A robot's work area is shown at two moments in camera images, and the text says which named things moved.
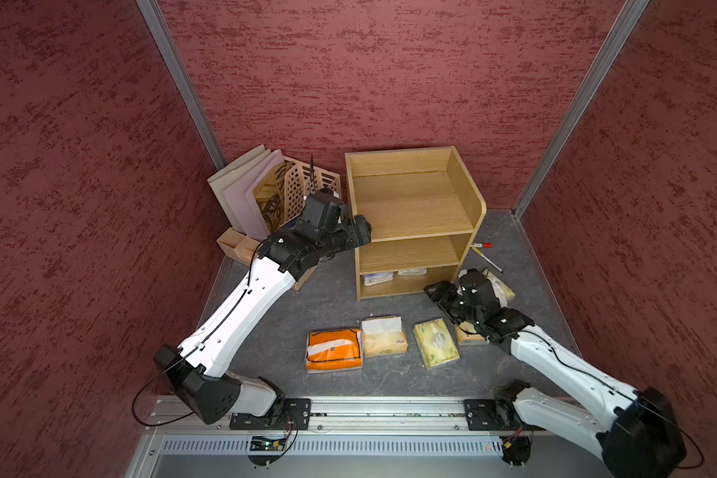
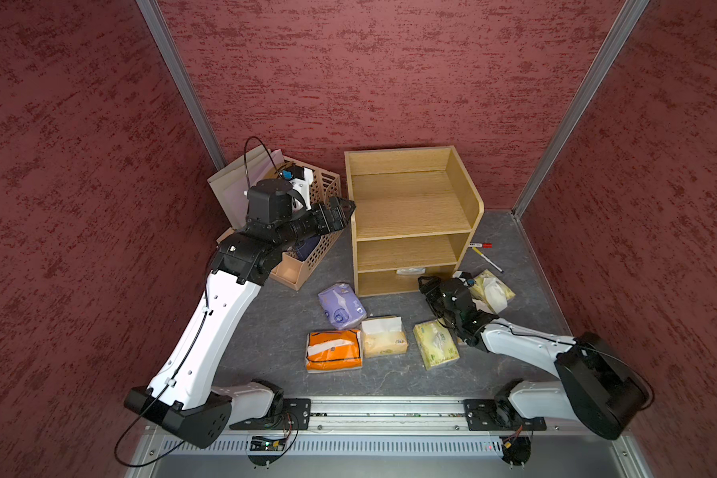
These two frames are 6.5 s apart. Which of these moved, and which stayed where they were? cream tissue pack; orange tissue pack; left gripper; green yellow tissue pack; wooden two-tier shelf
Moved: left gripper
Stayed: cream tissue pack; orange tissue pack; wooden two-tier shelf; green yellow tissue pack
